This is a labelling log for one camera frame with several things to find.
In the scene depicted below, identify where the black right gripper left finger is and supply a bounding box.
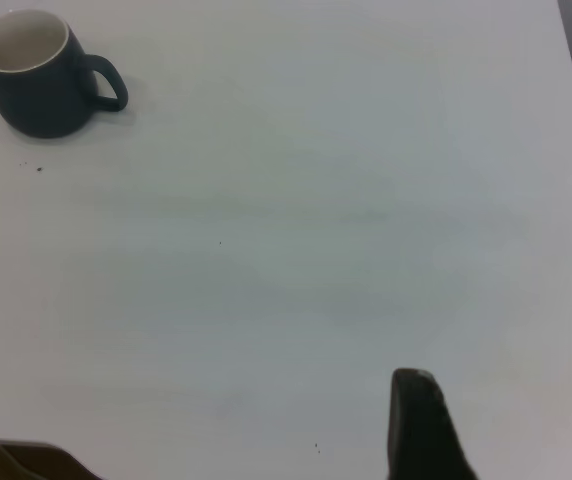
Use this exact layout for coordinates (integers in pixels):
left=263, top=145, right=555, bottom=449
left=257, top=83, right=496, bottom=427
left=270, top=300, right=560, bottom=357
left=384, top=368, right=483, bottom=480

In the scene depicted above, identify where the dark grey ceramic mug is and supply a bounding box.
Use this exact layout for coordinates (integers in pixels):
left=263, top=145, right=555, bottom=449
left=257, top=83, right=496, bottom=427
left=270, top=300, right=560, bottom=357
left=0, top=8, right=130, bottom=141

